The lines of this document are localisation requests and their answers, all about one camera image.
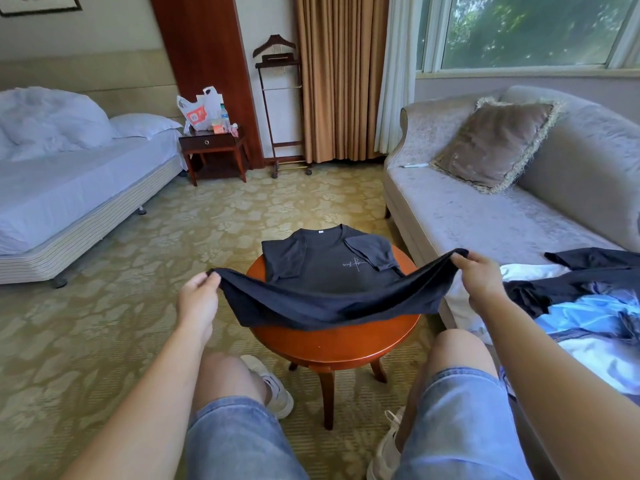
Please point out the person's right hand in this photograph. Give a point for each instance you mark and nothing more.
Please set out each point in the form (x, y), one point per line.
(480, 280)

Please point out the person's left hand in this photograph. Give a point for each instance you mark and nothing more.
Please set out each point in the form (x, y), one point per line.
(198, 300)

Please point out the pile of clothes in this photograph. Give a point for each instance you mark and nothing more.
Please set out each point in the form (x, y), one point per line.
(520, 273)

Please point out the light blue gradient splatter T-shirt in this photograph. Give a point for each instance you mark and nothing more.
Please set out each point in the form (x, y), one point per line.
(590, 320)

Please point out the dark navy T-shirt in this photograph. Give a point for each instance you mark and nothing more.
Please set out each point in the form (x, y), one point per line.
(330, 265)

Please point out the person's left forearm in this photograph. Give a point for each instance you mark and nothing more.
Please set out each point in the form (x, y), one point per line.
(140, 415)

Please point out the person's right forearm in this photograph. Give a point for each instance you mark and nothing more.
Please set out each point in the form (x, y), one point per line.
(580, 385)

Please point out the person's right leg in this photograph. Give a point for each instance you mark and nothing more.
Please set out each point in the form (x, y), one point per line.
(455, 355)

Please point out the grey velvet chaise sofa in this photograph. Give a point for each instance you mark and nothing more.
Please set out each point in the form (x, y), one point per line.
(460, 210)

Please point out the white sneaker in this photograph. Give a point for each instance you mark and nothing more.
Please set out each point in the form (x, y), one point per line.
(385, 455)
(278, 395)

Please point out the small white flat object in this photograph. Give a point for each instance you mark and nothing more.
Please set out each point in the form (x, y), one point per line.
(414, 165)

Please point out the brown fringed cushion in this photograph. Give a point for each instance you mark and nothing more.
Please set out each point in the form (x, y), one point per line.
(495, 145)

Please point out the round wooden table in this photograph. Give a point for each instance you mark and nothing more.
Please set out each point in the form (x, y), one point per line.
(330, 350)

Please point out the blue denim shorts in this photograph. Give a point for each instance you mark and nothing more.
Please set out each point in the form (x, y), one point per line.
(460, 425)

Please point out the dark wooden nightstand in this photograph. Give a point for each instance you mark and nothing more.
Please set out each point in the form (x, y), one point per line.
(210, 142)

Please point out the white bed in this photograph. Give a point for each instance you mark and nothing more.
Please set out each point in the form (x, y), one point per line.
(70, 185)

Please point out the white pillow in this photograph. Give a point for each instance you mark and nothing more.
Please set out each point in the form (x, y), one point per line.
(145, 125)

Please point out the white plastic bag red print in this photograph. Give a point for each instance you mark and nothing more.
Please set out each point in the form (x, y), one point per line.
(193, 115)

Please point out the plain white plastic bag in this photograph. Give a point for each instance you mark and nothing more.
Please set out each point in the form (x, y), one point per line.
(215, 107)

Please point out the white sheer curtain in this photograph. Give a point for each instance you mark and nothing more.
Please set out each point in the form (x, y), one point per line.
(398, 75)

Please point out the white duvet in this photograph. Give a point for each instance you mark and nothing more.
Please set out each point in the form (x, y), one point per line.
(50, 120)

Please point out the beige curtain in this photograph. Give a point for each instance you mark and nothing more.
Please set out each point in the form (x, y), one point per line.
(340, 75)

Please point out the beige padded headboard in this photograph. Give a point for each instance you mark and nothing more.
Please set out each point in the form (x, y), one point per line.
(100, 70)

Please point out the black valet stand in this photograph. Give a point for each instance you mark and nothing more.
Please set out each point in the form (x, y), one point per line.
(277, 60)

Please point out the white framed window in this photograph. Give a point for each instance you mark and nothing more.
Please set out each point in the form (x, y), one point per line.
(520, 30)

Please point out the black framed picture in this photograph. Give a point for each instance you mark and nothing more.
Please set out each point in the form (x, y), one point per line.
(40, 3)

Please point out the dark wooden wall panel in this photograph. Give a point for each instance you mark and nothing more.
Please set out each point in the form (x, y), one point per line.
(205, 45)

